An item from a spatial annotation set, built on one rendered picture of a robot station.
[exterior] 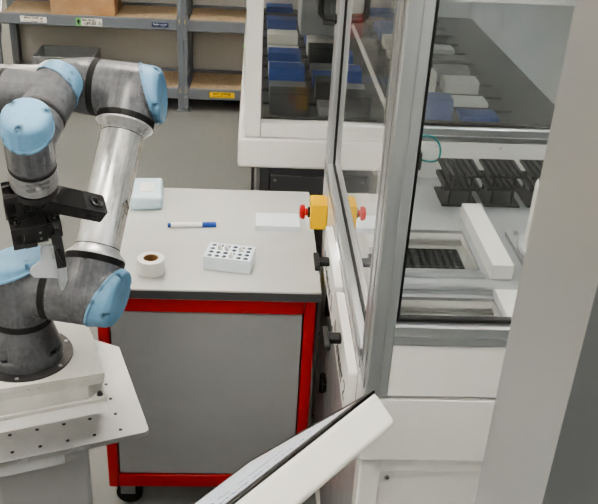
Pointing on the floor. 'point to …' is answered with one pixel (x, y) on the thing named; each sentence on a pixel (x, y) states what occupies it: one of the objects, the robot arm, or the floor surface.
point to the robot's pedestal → (74, 493)
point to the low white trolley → (214, 339)
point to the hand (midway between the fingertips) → (56, 256)
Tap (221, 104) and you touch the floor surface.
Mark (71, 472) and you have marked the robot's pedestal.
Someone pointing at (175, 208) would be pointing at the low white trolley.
